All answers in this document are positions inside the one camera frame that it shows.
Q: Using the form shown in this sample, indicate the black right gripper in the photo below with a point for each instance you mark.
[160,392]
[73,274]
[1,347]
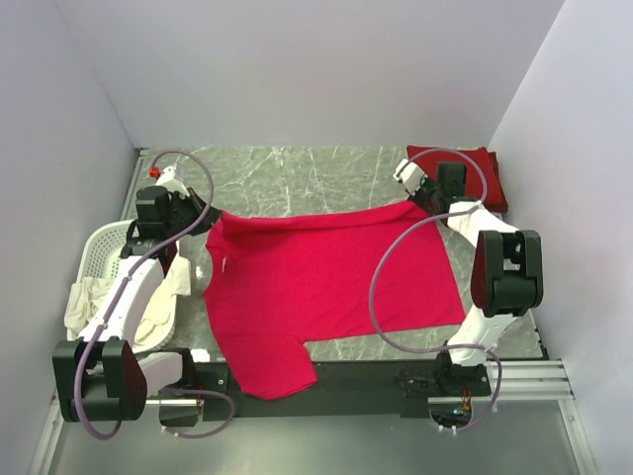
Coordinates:
[425,199]

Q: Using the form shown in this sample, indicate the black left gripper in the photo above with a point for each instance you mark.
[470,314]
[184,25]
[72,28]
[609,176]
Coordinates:
[199,213]

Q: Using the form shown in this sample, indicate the hot pink t-shirt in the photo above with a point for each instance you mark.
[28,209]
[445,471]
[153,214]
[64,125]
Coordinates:
[279,284]

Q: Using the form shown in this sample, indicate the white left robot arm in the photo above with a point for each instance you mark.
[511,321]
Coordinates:
[97,376]

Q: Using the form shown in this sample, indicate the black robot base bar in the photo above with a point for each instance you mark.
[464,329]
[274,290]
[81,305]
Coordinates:
[406,388]

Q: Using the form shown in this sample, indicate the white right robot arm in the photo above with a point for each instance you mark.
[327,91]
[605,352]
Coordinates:
[507,273]

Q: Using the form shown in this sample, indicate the maroon folded t-shirt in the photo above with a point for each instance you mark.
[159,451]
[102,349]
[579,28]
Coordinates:
[496,200]

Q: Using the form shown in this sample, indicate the white plastic laundry basket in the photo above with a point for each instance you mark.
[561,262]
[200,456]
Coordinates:
[98,269]

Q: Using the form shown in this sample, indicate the cream cloth in basket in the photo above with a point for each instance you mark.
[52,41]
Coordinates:
[126,317]

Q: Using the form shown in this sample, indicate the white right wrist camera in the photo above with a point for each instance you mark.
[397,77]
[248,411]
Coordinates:
[410,175]

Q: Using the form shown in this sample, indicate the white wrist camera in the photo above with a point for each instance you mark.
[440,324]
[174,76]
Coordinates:
[410,175]
[171,178]

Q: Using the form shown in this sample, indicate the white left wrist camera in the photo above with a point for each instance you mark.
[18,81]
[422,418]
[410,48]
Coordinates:
[171,178]

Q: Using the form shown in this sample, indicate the aluminium frame rail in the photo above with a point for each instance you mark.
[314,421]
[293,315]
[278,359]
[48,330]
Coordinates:
[362,417]

